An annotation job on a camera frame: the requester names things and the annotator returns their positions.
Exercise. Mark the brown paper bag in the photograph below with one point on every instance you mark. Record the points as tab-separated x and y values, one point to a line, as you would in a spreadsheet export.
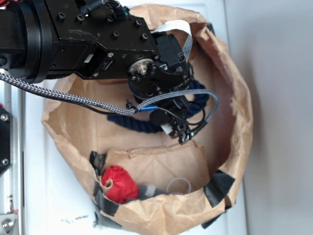
213	161

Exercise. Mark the aluminium frame rail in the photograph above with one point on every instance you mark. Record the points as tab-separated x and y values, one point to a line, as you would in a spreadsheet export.
12	210

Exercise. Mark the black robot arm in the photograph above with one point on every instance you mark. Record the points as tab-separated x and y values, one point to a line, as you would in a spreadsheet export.
96	39

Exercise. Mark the grey plush toy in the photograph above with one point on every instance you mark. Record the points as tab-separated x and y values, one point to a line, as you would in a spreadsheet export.
146	191

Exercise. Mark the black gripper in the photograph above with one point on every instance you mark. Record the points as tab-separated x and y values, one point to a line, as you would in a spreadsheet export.
169	73

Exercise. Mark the red crumpled ball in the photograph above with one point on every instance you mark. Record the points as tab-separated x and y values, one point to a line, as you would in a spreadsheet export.
121	187

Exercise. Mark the black mounting bracket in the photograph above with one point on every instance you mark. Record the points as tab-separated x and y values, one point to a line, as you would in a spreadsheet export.
5	139

